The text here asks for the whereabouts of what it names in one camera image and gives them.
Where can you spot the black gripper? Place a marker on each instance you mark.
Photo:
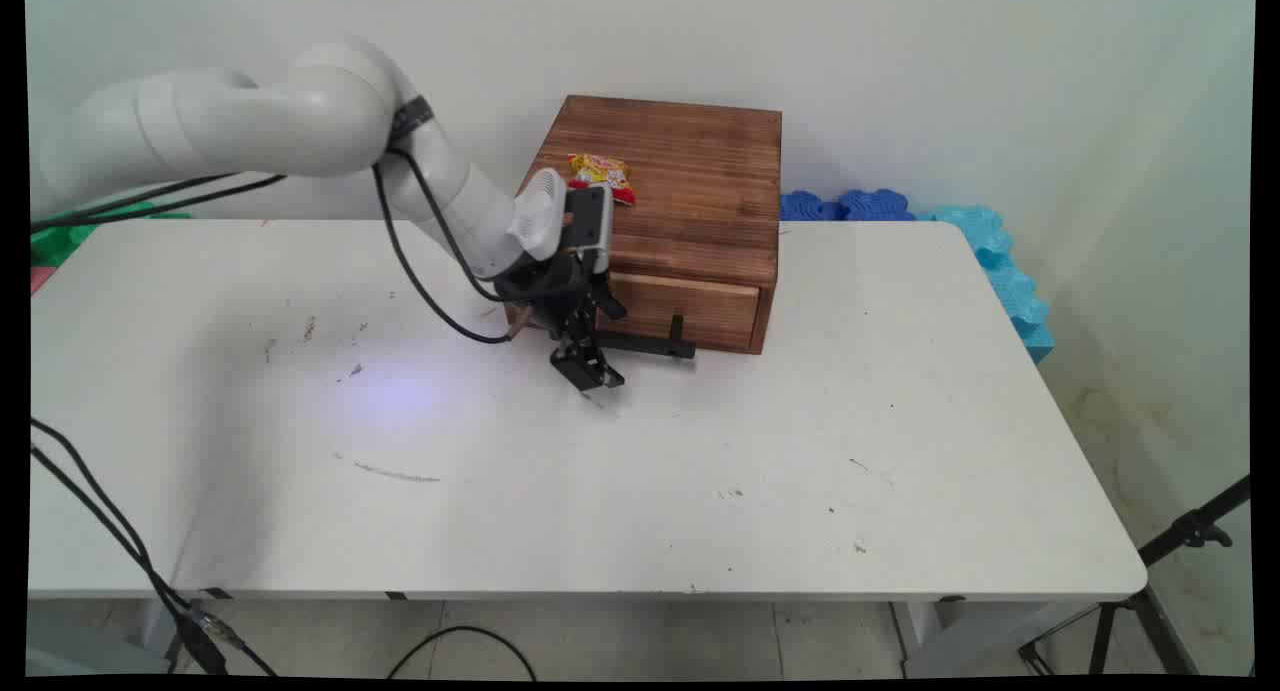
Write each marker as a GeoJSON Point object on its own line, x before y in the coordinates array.
{"type": "Point", "coordinates": [545, 283]}

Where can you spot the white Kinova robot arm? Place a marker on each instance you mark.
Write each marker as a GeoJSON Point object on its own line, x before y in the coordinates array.
{"type": "Point", "coordinates": [300, 121]}

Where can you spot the wooden cabinet door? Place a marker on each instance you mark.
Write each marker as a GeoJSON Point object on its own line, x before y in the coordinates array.
{"type": "Point", "coordinates": [700, 309]}

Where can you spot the yellow red snack packet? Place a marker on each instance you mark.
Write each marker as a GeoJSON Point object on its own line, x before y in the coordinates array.
{"type": "Point", "coordinates": [603, 174]}

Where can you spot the brown wooden drawer cabinet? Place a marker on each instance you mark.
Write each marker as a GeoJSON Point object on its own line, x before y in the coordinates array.
{"type": "Point", "coordinates": [690, 171]}

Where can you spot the dark blue foam mat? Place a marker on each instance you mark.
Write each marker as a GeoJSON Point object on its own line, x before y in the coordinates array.
{"type": "Point", "coordinates": [850, 207]}

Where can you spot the cyan foam mat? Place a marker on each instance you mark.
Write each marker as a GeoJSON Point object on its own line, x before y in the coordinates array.
{"type": "Point", "coordinates": [1005, 271]}

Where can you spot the white table leg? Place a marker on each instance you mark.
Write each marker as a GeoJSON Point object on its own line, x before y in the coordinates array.
{"type": "Point", "coordinates": [160, 631]}
{"type": "Point", "coordinates": [915, 629]}

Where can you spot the green foam mat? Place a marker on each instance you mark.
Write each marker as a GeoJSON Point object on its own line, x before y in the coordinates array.
{"type": "Point", "coordinates": [70, 239]}

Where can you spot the pink foam mat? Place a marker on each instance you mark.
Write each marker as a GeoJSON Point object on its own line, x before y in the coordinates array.
{"type": "Point", "coordinates": [40, 278]}

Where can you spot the black tripod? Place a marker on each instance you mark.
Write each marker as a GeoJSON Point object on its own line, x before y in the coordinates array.
{"type": "Point", "coordinates": [1190, 531]}

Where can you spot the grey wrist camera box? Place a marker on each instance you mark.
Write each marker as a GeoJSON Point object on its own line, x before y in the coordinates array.
{"type": "Point", "coordinates": [588, 221]}

